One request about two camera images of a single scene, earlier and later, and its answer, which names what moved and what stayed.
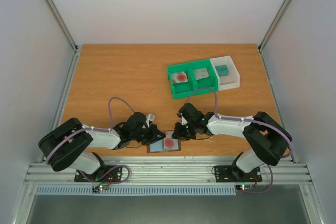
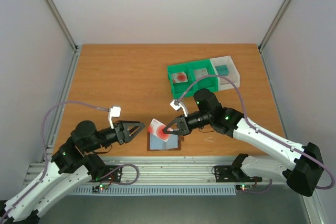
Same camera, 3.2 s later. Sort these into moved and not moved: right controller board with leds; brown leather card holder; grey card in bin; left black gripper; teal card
Moved: left black gripper
Not moved: right controller board with leds; brown leather card holder; teal card; grey card in bin
